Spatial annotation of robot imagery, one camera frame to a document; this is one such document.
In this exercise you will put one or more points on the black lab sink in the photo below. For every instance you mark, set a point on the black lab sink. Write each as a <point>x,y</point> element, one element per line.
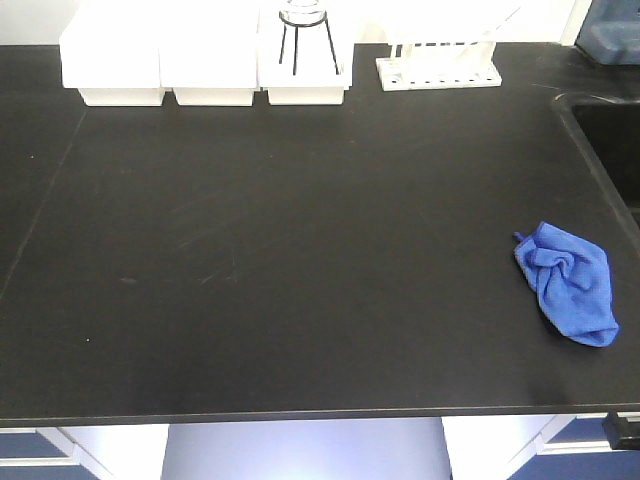
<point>605,129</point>

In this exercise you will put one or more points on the middle white storage bin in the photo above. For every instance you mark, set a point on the middle white storage bin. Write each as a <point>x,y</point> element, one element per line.
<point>208,52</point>

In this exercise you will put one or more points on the blue plastic container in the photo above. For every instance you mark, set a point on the blue plastic container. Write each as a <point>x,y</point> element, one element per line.
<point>610,32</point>

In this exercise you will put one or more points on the left white storage bin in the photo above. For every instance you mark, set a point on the left white storage bin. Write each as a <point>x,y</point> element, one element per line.
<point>110,53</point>

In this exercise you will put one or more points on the black cabinet handle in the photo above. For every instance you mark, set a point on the black cabinet handle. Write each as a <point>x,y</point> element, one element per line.
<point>622,433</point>

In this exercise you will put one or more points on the blue microfiber cloth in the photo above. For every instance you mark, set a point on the blue microfiber cloth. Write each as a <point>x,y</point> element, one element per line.
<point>571,279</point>

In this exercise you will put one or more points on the right blue cabinet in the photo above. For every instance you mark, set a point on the right blue cabinet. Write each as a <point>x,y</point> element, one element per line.
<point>573,447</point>

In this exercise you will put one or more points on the left blue cabinet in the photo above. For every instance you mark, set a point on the left blue cabinet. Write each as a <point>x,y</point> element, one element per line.
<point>40,454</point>

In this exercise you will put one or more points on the right white storage bin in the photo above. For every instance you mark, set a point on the right white storage bin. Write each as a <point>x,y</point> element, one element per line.
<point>305,52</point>

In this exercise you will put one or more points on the blue cabinet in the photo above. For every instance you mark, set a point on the blue cabinet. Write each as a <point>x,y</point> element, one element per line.
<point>40,454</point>
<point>573,447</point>

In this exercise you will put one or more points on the white test tube rack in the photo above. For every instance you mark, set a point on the white test tube rack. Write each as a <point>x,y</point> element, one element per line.
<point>442,44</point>

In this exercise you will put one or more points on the white storage bin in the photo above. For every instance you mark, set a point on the white storage bin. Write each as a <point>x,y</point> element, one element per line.
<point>305,52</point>
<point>110,53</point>
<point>208,52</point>

